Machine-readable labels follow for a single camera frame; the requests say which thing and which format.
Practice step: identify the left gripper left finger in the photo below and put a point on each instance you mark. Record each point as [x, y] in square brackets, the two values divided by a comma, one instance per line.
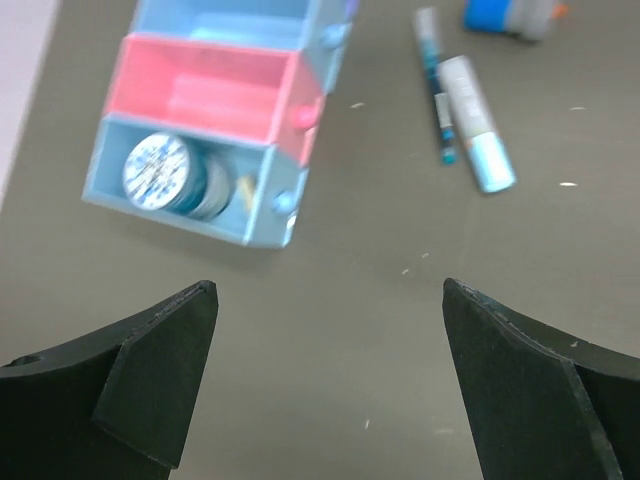
[116, 403]

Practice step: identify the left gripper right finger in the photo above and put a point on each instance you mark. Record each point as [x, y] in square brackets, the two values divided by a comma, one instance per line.
[541, 403]

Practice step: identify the blue slime jar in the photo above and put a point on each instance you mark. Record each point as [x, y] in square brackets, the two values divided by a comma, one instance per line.
[166, 172]

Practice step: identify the beige eraser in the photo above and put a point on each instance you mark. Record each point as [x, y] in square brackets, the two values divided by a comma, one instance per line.
[246, 186]

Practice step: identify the light blue highlighter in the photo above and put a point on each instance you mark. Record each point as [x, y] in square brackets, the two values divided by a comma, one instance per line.
[476, 127]

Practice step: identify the pink drawer box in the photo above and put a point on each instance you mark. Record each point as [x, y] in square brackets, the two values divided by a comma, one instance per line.
[255, 95]

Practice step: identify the purple drawer box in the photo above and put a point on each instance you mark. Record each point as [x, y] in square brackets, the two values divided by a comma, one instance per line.
[352, 7]

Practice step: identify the grey blue glue stick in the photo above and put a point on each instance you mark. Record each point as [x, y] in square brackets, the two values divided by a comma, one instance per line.
[530, 20]

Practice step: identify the dark blue pen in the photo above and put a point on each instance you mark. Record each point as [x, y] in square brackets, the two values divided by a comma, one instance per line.
[426, 31]

